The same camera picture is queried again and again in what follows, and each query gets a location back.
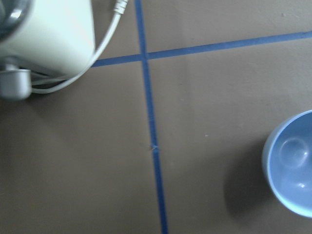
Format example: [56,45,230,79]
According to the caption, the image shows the blue bowl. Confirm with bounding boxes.
[262,110,312,218]

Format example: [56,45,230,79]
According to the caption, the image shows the grey round foot of appliance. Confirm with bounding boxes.
[0,57,32,101]

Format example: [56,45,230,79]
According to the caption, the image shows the white power plug cable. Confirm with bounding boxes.
[30,0,129,95]

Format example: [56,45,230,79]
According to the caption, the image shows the cream white appliance box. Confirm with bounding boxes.
[0,0,95,76]

